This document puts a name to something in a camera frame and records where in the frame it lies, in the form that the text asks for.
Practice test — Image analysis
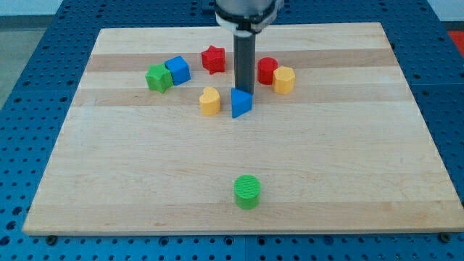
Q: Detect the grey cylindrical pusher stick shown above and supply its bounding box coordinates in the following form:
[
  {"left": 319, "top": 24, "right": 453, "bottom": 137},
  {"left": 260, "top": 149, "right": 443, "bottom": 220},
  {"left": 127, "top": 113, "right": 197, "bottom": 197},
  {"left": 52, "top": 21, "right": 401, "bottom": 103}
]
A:
[{"left": 233, "top": 35, "right": 255, "bottom": 94}]

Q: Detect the blue triangle block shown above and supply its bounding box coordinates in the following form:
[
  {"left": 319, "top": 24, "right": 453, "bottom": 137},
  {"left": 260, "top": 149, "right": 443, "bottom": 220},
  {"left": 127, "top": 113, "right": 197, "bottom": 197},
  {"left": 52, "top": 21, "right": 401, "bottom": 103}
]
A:
[{"left": 231, "top": 88, "right": 253, "bottom": 118}]

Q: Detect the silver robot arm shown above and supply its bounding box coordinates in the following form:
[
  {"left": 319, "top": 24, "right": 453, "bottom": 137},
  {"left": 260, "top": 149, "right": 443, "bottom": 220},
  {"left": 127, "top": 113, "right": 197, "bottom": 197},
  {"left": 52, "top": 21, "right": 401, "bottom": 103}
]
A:
[{"left": 215, "top": 0, "right": 284, "bottom": 94}]

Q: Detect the red star block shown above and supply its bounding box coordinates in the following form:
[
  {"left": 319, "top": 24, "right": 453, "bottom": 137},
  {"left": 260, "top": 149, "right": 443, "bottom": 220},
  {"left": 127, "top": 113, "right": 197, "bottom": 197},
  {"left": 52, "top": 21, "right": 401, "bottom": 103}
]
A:
[{"left": 201, "top": 46, "right": 225, "bottom": 75}]

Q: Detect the green star block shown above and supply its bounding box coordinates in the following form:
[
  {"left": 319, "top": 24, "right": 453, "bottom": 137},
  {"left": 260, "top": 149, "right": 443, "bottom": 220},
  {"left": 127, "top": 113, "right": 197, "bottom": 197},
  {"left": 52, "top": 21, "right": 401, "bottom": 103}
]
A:
[{"left": 145, "top": 63, "right": 173, "bottom": 94}]

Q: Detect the red cylinder block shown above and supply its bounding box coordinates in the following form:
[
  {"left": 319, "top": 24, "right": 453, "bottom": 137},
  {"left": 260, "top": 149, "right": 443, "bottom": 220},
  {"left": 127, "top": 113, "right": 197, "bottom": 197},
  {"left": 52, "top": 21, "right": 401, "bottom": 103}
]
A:
[{"left": 257, "top": 57, "right": 278, "bottom": 85}]

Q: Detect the yellow octagon block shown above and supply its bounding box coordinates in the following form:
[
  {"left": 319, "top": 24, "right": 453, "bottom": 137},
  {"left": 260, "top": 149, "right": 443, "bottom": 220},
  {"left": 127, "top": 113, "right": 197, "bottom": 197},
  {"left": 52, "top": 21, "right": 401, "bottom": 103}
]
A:
[{"left": 273, "top": 66, "right": 296, "bottom": 94}]

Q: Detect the blue cube block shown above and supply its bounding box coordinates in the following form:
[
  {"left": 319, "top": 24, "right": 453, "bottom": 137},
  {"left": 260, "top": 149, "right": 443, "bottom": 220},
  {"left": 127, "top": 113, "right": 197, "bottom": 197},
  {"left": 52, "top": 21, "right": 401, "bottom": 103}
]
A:
[{"left": 165, "top": 56, "right": 191, "bottom": 86}]

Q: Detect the yellow heart block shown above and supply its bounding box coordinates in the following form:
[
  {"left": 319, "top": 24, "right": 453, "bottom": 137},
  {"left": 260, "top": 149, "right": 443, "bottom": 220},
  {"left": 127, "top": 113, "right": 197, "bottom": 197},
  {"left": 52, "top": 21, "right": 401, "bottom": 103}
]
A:
[{"left": 199, "top": 86, "right": 221, "bottom": 116}]

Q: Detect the wooden board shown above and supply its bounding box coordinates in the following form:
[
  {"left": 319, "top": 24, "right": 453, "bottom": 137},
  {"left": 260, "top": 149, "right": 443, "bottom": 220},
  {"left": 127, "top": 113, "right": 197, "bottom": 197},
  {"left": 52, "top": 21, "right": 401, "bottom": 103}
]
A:
[{"left": 23, "top": 22, "right": 463, "bottom": 236}]

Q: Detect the green cylinder block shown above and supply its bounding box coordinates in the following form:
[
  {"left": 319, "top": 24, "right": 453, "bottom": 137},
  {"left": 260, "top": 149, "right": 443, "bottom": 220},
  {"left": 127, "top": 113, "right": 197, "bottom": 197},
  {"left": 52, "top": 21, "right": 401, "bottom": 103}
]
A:
[{"left": 233, "top": 174, "right": 261, "bottom": 210}]

